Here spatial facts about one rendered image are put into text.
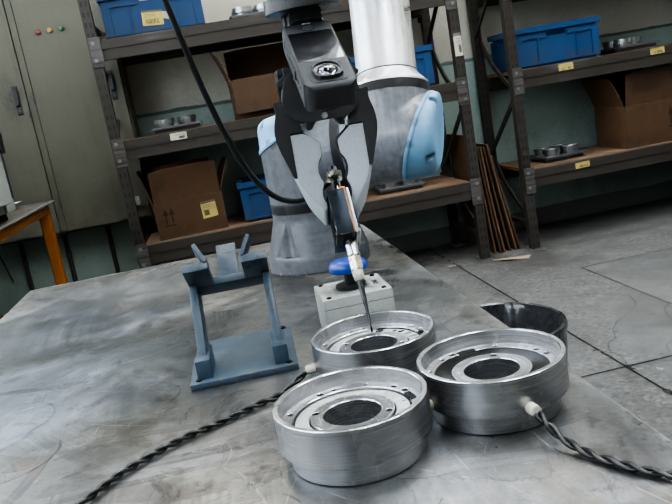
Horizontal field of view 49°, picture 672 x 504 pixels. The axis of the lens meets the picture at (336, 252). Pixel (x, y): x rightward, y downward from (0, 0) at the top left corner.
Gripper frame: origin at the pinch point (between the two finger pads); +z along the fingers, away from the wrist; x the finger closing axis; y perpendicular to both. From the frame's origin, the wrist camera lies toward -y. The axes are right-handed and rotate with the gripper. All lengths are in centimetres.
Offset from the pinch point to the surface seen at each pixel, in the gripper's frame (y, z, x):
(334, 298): 0.6, 8.6, 2.0
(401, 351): -15.3, 9.5, -1.3
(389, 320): -5.9, 9.9, -2.1
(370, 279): 5.2, 8.6, -2.5
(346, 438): -28.2, 9.5, 4.9
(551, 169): 331, 51, -156
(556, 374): -24.9, 9.8, -9.8
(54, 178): 356, 8, 116
